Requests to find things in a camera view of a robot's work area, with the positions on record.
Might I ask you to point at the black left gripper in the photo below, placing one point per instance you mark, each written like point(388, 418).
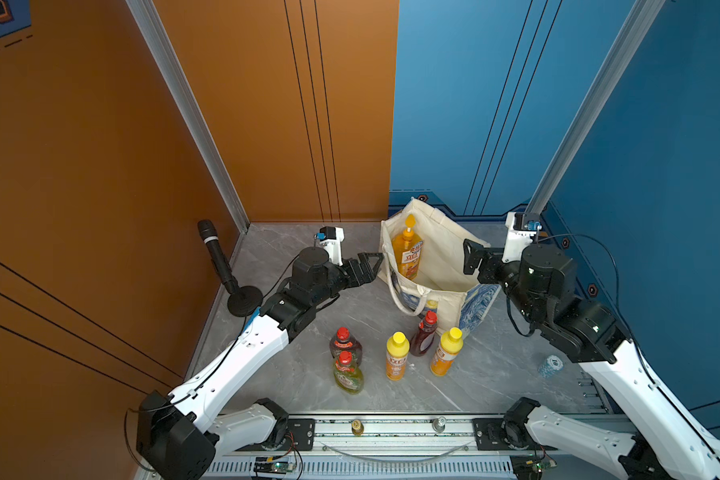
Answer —
point(364, 276)

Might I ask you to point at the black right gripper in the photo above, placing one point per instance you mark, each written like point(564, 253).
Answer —
point(494, 257)

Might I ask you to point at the large orange dish soap bottle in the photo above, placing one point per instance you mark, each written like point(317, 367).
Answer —
point(407, 247)

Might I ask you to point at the starry night canvas tote bag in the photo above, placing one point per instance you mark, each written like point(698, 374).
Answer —
point(461, 300)

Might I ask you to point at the orange bottle yellow cap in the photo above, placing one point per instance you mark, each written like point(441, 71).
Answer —
point(397, 350)
point(450, 345)

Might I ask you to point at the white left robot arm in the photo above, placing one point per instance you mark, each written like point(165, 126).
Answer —
point(180, 434)

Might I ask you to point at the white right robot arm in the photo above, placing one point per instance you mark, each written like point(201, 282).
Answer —
point(669, 442)

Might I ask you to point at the dark red soap bottle left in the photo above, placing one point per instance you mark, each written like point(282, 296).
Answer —
point(344, 340)

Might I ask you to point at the dark red soap bottle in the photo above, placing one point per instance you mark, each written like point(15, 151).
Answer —
point(344, 340)
point(424, 336)

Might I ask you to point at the dark red soap bottle right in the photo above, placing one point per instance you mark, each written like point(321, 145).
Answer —
point(424, 336)

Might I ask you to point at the green soap bottle red cap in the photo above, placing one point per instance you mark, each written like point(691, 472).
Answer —
point(347, 373)

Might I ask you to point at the blue pen on table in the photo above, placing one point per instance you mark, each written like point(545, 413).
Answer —
point(248, 321)

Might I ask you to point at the black microphone on stand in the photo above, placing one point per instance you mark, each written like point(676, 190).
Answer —
point(242, 300)

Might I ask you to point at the small blue white tape roll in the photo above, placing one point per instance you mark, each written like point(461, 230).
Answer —
point(550, 366)

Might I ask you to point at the green circuit board left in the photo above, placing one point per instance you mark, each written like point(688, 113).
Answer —
point(270, 467)

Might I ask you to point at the circuit board right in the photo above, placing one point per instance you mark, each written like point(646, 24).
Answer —
point(531, 469)

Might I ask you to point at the brass knob on rail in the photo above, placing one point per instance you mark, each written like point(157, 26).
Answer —
point(357, 427)

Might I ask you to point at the silver knob on rail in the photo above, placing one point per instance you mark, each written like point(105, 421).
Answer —
point(439, 424)

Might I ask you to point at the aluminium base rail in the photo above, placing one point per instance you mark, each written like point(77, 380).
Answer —
point(399, 447)

